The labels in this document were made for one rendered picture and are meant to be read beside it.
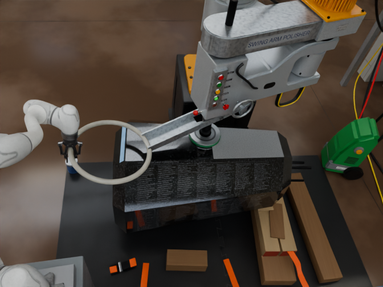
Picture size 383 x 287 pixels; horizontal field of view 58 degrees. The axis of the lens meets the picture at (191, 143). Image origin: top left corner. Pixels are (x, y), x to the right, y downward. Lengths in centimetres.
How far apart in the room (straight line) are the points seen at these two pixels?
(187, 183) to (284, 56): 99
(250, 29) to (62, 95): 249
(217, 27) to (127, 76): 237
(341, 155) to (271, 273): 129
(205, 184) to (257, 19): 108
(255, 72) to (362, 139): 152
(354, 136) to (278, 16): 164
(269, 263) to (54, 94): 265
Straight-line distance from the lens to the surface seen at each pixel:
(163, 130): 225
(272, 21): 194
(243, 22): 188
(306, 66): 234
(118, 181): 199
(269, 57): 216
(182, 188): 230
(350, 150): 338
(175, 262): 267
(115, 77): 403
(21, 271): 167
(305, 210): 316
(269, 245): 277
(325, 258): 303
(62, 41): 459
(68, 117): 189
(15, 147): 145
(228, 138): 243
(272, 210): 289
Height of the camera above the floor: 265
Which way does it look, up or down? 51 degrees down
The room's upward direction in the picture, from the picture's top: 10 degrees clockwise
